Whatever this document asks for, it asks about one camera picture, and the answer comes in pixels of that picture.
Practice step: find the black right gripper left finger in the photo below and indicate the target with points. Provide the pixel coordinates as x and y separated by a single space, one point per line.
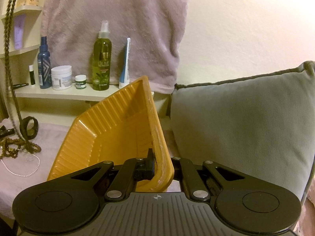
145 167

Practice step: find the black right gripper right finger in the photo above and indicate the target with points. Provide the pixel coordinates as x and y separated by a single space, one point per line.
176 162

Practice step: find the orange ribbed plastic tray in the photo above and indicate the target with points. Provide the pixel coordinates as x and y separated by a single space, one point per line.
122 126

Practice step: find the black wristband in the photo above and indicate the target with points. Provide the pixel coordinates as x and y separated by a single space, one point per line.
29 127

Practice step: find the black cylinder case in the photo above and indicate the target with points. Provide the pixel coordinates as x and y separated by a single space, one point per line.
4 132

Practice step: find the white blue tube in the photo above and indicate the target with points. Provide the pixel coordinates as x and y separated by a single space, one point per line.
124 79

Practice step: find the grey-green cushion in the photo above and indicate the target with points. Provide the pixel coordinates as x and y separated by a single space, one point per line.
261 125

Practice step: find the small green-lidded jar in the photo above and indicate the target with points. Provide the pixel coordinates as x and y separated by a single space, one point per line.
80 81

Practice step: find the green olive spray bottle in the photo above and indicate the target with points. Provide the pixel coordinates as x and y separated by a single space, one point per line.
102 59

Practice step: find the white cream jar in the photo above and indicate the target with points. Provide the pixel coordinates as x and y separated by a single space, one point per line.
61 77

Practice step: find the mauve fleece bed cover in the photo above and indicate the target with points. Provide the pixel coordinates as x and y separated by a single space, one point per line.
28 170

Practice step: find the blue spray bottle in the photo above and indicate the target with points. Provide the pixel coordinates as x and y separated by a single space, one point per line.
44 65

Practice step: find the small black white stick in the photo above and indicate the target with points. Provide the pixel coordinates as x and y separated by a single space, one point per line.
32 75

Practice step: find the mauve fleece hanging blanket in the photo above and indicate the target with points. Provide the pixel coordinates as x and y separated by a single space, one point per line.
155 29

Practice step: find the cream corner shelf unit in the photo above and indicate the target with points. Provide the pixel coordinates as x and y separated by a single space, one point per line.
87 94

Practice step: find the purple lotion tube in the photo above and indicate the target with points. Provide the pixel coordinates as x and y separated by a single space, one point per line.
19 23

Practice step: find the beige cardboard box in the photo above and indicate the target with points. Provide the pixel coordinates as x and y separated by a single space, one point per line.
27 2

